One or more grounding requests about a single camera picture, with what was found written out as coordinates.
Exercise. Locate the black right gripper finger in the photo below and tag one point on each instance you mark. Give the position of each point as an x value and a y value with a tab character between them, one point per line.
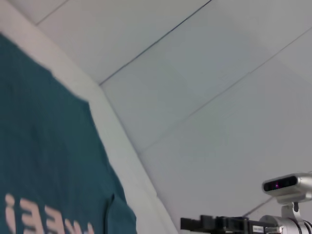
190	223

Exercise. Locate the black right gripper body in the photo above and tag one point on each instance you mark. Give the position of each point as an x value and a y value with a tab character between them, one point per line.
229	225

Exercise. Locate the teal FREE print t-shirt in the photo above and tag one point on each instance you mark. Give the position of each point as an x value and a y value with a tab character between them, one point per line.
48	134

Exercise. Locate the silver camera mount bracket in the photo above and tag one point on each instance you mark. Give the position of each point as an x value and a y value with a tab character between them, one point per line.
290	212

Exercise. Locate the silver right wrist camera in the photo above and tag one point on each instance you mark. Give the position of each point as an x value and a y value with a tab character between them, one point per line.
285	186

